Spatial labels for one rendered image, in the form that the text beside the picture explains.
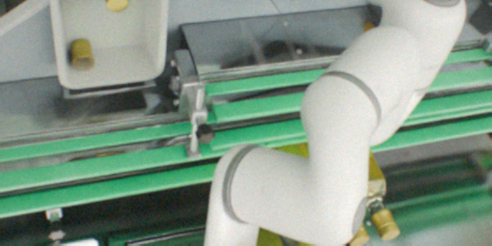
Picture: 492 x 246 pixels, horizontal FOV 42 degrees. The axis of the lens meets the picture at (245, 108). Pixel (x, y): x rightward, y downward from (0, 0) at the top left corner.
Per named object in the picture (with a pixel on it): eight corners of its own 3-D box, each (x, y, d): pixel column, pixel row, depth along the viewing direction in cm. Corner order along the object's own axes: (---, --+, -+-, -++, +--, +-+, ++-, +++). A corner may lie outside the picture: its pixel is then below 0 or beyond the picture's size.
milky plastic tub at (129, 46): (54, 54, 110) (60, 91, 105) (41, -54, 93) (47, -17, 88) (154, 44, 115) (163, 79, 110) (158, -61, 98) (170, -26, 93)
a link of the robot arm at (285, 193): (287, 63, 71) (206, 137, 63) (399, 80, 63) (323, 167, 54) (310, 159, 78) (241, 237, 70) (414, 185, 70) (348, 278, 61)
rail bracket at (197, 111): (175, 123, 113) (191, 180, 106) (180, 55, 100) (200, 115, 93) (191, 120, 114) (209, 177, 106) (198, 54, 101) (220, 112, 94)
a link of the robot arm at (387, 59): (396, 103, 65) (350, 189, 77) (483, -1, 79) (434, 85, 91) (319, 54, 67) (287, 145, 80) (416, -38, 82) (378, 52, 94)
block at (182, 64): (166, 87, 116) (175, 116, 112) (169, 50, 109) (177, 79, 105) (185, 84, 117) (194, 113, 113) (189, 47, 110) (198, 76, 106)
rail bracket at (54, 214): (39, 190, 118) (47, 253, 110) (36, 169, 113) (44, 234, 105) (62, 186, 119) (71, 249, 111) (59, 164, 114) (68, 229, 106)
